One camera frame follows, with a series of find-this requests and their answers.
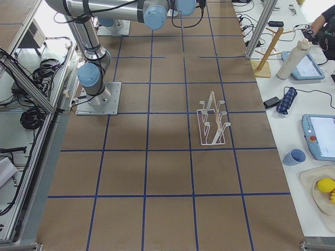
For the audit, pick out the wooden mug tree stand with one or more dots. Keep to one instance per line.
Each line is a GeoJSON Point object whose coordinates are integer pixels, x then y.
{"type": "Point", "coordinates": [262, 68]}

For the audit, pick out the blue teach pendant near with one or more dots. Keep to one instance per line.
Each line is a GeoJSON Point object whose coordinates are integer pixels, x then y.
{"type": "Point", "coordinates": [319, 135]}

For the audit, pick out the aluminium frame post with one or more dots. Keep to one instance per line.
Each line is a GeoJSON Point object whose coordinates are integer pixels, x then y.
{"type": "Point", "coordinates": [264, 17]}

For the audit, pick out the folded blue plaid umbrella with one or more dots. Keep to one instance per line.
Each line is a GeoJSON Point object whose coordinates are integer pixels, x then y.
{"type": "Point", "coordinates": [286, 101]}

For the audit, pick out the blue teach pendant far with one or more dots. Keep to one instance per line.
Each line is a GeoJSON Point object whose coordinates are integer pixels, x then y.
{"type": "Point", "coordinates": [307, 69]}

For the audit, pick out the white wire cup rack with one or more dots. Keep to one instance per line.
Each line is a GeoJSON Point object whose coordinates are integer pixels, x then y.
{"type": "Point", "coordinates": [211, 126]}

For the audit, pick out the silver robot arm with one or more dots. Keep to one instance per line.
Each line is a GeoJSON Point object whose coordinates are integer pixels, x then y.
{"type": "Point", "coordinates": [102, 98]}
{"type": "Point", "coordinates": [154, 13]}

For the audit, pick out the black power adapter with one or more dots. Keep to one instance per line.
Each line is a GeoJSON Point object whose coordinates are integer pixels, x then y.
{"type": "Point", "coordinates": [272, 102]}

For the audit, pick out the cream tray with bowl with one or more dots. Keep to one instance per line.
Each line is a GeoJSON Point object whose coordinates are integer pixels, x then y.
{"type": "Point", "coordinates": [321, 199]}

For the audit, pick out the blue cup on desk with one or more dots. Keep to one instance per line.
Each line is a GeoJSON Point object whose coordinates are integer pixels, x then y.
{"type": "Point", "coordinates": [294, 157]}

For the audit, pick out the blue teach pendant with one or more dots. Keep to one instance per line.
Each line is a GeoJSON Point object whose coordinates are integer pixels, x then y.
{"type": "Point", "coordinates": [319, 135]}
{"type": "Point", "coordinates": [307, 69]}

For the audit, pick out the yellow toy fruit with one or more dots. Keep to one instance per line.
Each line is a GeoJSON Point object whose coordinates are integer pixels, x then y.
{"type": "Point", "coordinates": [326, 185]}

